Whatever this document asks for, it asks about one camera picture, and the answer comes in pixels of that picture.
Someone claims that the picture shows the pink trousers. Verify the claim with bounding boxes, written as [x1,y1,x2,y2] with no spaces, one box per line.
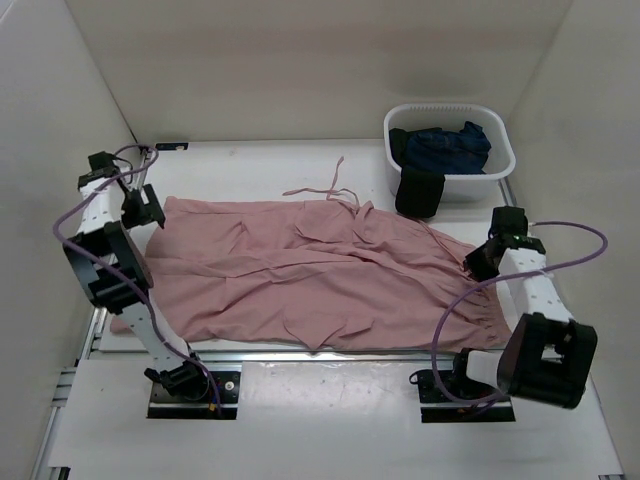
[109,156,514,351]

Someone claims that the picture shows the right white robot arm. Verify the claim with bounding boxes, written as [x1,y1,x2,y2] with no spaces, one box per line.
[449,206,598,409]

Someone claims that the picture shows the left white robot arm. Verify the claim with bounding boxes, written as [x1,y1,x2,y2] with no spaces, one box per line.
[53,151,219,405]

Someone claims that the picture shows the blue label sticker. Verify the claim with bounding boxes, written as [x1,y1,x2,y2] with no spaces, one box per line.
[155,142,189,151]

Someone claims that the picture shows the black garment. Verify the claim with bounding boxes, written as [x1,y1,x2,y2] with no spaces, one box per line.
[389,128,445,219]

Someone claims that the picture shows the dark blue garment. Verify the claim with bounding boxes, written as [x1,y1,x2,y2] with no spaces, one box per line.
[400,121,492,175]

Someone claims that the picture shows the white plastic basket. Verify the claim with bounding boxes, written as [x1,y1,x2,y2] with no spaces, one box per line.
[383,103,516,202]

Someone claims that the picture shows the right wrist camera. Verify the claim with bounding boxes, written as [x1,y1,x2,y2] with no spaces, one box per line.
[488,206,529,238]

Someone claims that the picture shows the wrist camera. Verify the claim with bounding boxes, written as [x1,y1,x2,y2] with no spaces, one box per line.
[488,206,529,238]
[77,151,133,189]

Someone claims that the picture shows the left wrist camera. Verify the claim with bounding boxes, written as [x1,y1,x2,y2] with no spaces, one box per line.
[77,151,133,189]

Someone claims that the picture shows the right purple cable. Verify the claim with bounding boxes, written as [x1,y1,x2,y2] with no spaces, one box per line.
[430,221,610,412]

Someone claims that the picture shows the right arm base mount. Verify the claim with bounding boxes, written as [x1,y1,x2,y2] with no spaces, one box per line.
[409,367,516,424]

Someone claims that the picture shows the aluminium front rail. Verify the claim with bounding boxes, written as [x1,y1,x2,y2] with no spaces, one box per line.
[84,347,506,366]

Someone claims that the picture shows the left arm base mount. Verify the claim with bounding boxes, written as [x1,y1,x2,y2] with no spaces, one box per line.
[144,361,242,421]

